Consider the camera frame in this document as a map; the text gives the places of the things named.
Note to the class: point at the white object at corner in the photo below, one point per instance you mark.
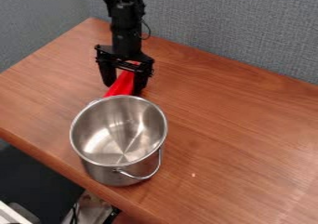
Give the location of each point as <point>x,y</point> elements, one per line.
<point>9,216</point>

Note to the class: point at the grey table leg bracket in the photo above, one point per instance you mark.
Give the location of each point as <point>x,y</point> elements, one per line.
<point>91,210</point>

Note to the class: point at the red plastic block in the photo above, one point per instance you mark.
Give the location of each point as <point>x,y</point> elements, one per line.
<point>121,86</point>

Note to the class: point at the stainless steel pot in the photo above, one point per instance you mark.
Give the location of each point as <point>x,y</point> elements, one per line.
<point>116,132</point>

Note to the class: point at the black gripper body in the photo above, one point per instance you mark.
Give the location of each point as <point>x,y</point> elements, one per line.
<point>124,48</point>

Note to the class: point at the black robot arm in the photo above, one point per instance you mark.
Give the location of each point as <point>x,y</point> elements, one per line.
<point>125,13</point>

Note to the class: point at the metal pot bail handle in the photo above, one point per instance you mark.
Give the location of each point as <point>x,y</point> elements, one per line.
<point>143,169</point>

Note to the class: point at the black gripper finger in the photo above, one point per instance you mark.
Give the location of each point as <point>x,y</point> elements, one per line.
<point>107,72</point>
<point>139,81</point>

